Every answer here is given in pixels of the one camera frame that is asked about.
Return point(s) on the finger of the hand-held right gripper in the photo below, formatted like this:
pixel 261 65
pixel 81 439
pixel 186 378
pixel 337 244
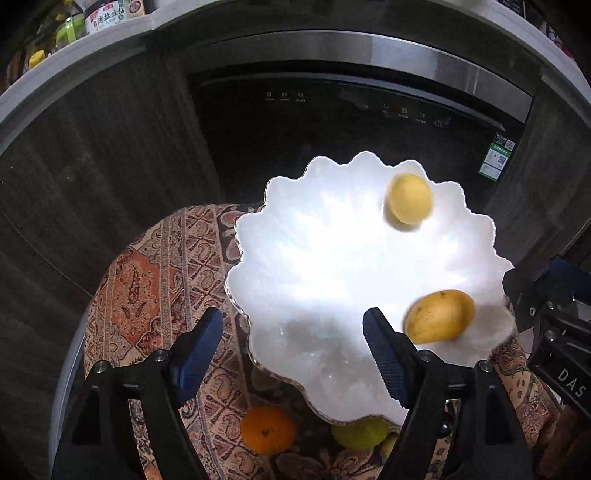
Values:
pixel 521 295
pixel 565 274

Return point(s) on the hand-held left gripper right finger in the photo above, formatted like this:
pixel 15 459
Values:
pixel 388 360

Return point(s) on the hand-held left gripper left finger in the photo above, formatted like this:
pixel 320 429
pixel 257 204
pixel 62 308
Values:
pixel 198 364

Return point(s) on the yellow mango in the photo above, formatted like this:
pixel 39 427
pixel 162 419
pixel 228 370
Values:
pixel 438 316

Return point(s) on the dark purple plum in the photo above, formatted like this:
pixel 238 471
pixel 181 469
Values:
pixel 444 428

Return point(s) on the white scalloped plate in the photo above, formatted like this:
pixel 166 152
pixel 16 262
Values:
pixel 323 258

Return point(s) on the yellow pear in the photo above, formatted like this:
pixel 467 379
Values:
pixel 411 199

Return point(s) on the green round fruit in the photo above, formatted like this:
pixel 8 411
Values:
pixel 358 434

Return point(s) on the dark wood cabinet door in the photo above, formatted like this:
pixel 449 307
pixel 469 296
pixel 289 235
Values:
pixel 554 184
pixel 92 161

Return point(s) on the patterned paisley tablecloth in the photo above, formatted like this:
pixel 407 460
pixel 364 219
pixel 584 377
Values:
pixel 152 286

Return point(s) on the large orange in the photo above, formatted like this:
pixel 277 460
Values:
pixel 268 429

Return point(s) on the green white energy sticker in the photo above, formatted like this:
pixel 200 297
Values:
pixel 496 154

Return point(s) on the black built-in dishwasher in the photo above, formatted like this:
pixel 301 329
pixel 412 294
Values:
pixel 286 138

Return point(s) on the grey kitchen counter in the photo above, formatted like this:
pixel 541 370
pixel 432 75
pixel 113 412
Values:
pixel 92 55

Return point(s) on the yellow-capped bottle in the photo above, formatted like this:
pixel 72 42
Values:
pixel 37 59

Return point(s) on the green-lidded jar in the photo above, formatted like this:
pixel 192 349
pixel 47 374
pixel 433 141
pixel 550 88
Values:
pixel 67 32

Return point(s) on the large white-label sauce bottle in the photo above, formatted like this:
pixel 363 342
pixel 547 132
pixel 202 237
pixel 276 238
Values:
pixel 108 16

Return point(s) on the dark glass sauce bottle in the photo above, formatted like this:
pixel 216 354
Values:
pixel 136 8

